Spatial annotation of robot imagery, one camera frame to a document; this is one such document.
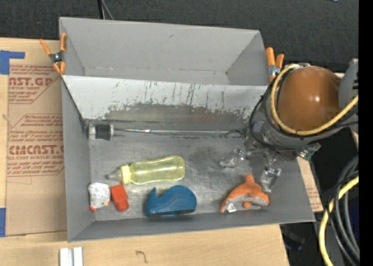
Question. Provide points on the grey metal bin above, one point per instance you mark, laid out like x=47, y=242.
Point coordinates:
x=163, y=104

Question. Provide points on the clear tube with black band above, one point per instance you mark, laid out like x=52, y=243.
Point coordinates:
x=101, y=131

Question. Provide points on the white and orange toy animal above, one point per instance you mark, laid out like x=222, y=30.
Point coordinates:
x=99, y=195

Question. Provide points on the orange and grey toy dolphin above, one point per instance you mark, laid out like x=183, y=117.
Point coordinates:
x=247, y=193

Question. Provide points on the blue toy whale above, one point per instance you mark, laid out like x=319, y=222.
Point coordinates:
x=172, y=202

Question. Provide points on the yellow clear baby bottle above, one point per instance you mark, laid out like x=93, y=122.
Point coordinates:
x=158, y=170

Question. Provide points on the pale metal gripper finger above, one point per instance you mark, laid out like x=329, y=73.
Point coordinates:
x=270, y=179
x=234, y=157

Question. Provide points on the brown cardboard board, red print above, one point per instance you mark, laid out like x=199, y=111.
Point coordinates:
x=32, y=177

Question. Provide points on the orange-red plastic block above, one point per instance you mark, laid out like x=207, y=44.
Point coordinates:
x=120, y=198

